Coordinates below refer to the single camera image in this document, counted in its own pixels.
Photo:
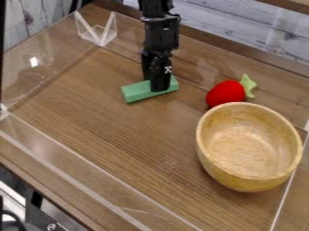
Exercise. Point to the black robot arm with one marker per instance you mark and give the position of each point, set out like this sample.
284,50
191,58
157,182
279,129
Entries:
156,8

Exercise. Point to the red plush strawberry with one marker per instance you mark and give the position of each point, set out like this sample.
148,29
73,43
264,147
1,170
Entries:
231,91

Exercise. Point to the black table leg bracket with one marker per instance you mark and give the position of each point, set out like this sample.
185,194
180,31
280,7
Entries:
47,216

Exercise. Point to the light wooden bowl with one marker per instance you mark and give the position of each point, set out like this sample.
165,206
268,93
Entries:
248,146

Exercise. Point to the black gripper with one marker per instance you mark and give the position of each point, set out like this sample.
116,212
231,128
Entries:
161,40

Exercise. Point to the clear acrylic tray wall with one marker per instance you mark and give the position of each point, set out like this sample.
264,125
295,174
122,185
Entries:
104,202

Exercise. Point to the clear acrylic corner bracket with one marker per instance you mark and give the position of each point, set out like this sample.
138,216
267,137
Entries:
98,34

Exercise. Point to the green rectangular block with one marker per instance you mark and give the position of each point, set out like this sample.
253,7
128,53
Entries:
140,90

